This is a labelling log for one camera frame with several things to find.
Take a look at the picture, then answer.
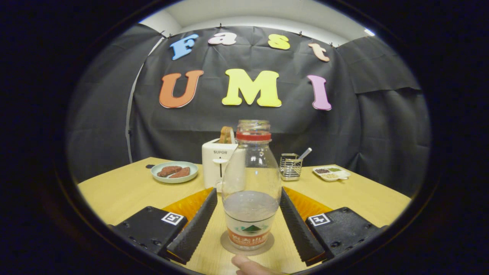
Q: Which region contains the white divided seasoning dish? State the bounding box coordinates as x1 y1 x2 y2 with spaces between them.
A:
313 166 351 181

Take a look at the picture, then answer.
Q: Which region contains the white toaster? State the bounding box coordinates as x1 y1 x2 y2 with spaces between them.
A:
202 138 239 193

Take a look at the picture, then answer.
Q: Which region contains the round brown coaster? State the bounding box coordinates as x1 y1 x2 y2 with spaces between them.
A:
220 229 275 256

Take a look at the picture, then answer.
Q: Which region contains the pale green plate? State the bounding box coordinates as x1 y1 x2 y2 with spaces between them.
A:
151 161 199 184

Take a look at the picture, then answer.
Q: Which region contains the metal wire mesh holder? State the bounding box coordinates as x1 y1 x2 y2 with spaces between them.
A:
280 153 303 181

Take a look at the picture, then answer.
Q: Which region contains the wooden table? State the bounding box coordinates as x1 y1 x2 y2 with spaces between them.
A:
78 157 412 275

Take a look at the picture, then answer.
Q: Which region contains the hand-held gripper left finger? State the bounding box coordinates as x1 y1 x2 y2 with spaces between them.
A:
109 187 218 265

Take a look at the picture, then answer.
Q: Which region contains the brown toast slice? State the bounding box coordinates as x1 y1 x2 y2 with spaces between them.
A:
219 126 235 144

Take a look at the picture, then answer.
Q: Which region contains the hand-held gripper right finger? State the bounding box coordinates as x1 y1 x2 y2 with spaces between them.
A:
279 186 388 267

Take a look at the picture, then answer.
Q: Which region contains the clear plastic bottle red label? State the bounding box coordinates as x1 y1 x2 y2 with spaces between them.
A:
222 120 282 251

